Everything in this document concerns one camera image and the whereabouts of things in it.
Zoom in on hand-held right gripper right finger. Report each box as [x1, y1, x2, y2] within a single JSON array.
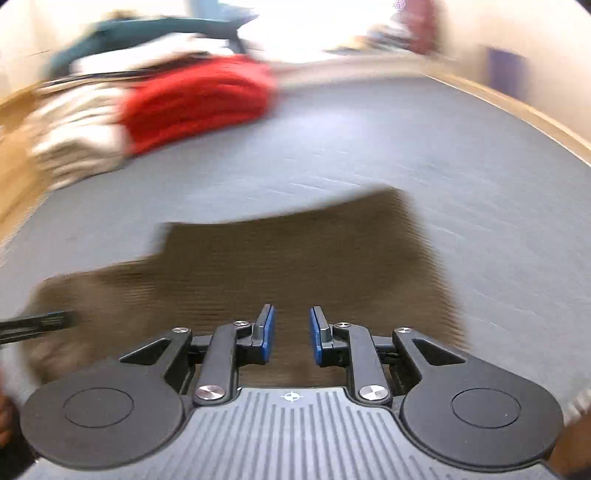
[[308, 305, 468, 407]]

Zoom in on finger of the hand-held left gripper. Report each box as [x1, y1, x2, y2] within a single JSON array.
[[0, 311, 78, 345]]

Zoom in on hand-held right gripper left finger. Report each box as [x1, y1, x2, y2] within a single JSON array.
[[117, 304, 277, 407]]

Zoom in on brown corduroy pants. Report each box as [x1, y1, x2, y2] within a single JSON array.
[[25, 185, 472, 388]]

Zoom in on folded white blanket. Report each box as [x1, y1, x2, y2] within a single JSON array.
[[28, 44, 218, 191]]

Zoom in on folded red blanket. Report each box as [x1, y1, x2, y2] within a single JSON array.
[[121, 54, 278, 157]]

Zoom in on teal cloth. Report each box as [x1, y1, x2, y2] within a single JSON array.
[[48, 15, 260, 78]]

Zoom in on purple box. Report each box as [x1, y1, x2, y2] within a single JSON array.
[[487, 46, 530, 100]]

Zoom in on dark red cloth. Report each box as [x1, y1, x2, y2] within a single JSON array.
[[401, 0, 440, 55]]

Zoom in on wooden bed frame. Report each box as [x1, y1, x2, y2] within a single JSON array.
[[277, 53, 591, 160]]

